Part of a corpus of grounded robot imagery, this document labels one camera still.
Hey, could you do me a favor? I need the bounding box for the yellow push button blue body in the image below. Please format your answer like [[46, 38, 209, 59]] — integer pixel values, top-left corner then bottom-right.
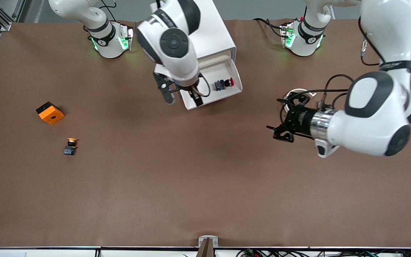
[[63, 138, 79, 156]]

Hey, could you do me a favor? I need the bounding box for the brown table cover sheet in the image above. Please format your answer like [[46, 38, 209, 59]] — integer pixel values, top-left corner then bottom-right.
[[0, 19, 411, 248]]

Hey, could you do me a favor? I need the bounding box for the orange box with hole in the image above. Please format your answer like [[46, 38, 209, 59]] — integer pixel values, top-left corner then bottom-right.
[[36, 101, 65, 125]]

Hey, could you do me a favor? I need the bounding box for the white curved half-ring clamp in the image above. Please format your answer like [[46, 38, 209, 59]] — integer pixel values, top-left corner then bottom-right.
[[286, 89, 317, 100]]

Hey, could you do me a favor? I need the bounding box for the black base cable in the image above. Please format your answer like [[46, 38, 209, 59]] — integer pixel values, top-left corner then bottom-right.
[[253, 17, 285, 39]]

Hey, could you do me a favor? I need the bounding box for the tangled cable bundle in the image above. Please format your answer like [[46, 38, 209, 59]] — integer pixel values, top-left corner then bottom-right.
[[236, 248, 411, 257]]

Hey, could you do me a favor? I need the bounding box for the grey metal mounting bracket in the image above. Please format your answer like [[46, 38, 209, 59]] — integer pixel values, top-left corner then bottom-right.
[[198, 235, 219, 247]]

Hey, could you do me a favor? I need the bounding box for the white table edge rail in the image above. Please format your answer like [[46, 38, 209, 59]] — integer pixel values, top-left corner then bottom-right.
[[0, 246, 411, 257]]

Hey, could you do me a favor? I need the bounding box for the grey aluminium frame post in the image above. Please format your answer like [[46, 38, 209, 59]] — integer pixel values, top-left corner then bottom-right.
[[11, 0, 26, 22]]

